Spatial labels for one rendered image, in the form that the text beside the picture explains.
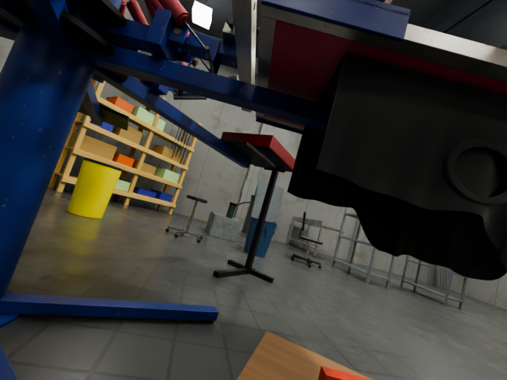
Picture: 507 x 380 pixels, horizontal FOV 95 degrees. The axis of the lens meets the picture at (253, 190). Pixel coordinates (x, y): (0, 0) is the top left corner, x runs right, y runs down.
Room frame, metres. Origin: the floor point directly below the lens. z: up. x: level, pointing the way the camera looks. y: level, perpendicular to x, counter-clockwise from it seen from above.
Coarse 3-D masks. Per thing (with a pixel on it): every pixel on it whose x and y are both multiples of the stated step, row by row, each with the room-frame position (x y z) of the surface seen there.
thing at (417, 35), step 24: (264, 24) 0.50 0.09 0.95; (312, 24) 0.46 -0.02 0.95; (408, 24) 0.43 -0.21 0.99; (264, 48) 0.58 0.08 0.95; (384, 48) 0.47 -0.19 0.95; (408, 48) 0.45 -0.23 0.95; (432, 48) 0.44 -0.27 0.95; (456, 48) 0.43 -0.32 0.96; (480, 48) 0.43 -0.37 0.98; (264, 72) 0.68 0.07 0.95; (480, 72) 0.46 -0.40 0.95; (504, 72) 0.44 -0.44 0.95
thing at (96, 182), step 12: (84, 168) 2.56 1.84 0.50; (96, 168) 2.56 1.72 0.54; (108, 168) 2.61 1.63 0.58; (120, 168) 2.74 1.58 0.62; (84, 180) 2.56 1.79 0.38; (96, 180) 2.58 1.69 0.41; (108, 180) 2.65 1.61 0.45; (84, 192) 2.56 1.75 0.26; (96, 192) 2.60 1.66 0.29; (108, 192) 2.71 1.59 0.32; (72, 204) 2.58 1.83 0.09; (84, 204) 2.58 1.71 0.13; (96, 204) 2.64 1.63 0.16; (84, 216) 2.61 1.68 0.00; (96, 216) 2.69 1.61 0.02
